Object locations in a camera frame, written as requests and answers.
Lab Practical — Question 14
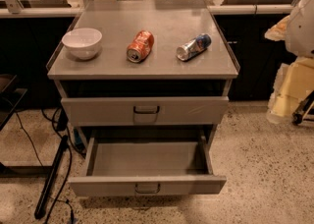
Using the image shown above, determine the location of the blue silver soda can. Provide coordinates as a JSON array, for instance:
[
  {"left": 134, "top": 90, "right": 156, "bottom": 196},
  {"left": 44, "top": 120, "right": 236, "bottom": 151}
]
[{"left": 176, "top": 33, "right": 212, "bottom": 62}]

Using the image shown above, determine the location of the orange soda can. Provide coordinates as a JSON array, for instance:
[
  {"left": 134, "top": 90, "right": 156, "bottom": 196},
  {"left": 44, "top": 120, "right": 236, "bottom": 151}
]
[{"left": 127, "top": 30, "right": 154, "bottom": 63}]

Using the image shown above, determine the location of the grey top drawer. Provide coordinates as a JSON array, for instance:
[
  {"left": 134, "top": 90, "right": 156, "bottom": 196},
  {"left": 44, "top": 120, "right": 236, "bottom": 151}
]
[{"left": 61, "top": 96, "right": 229, "bottom": 127}]

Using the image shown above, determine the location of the grey drawer cabinet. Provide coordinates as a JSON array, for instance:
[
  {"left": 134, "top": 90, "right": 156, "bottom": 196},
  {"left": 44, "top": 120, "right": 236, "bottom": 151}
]
[{"left": 48, "top": 0, "right": 238, "bottom": 142}]

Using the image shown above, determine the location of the white ceramic bowl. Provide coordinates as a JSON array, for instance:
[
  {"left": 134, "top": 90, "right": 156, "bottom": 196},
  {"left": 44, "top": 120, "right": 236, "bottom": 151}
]
[{"left": 62, "top": 28, "right": 102, "bottom": 60}]

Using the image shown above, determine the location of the black floor bar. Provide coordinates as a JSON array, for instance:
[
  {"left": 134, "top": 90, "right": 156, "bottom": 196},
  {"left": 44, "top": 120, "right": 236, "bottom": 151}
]
[{"left": 34, "top": 136, "right": 68, "bottom": 220}]

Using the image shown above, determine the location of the grey drawer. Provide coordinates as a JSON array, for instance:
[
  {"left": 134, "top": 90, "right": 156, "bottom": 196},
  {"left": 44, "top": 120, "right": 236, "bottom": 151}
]
[
  {"left": 69, "top": 127, "right": 226, "bottom": 196},
  {"left": 61, "top": 96, "right": 229, "bottom": 127}
]

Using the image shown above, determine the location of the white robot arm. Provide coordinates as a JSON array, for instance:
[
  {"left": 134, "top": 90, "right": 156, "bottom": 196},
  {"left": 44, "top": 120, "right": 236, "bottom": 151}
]
[{"left": 265, "top": 0, "right": 314, "bottom": 123}]

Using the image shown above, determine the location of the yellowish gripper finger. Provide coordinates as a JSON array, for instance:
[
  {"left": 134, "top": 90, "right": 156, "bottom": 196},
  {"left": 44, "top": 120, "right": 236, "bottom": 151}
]
[{"left": 266, "top": 57, "right": 314, "bottom": 124}]

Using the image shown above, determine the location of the black cable on floor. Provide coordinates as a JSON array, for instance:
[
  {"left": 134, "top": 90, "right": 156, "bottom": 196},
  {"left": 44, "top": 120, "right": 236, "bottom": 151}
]
[{"left": 13, "top": 106, "right": 86, "bottom": 224}]

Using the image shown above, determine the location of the black caster wheel frame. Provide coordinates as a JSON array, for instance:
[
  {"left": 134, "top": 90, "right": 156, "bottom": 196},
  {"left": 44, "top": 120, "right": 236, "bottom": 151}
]
[{"left": 292, "top": 91, "right": 314, "bottom": 125}]

